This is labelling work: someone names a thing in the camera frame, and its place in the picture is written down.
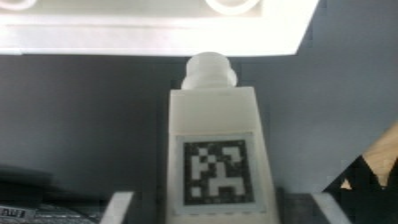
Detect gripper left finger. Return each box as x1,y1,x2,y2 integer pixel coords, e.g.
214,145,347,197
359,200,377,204
100,191,136,224

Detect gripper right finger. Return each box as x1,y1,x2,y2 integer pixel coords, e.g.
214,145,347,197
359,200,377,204
311,193,352,224

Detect white leg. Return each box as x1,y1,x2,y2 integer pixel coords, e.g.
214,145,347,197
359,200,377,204
166,52,281,224

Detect white square tabletop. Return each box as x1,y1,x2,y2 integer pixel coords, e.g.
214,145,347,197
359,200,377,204
0,0,320,57

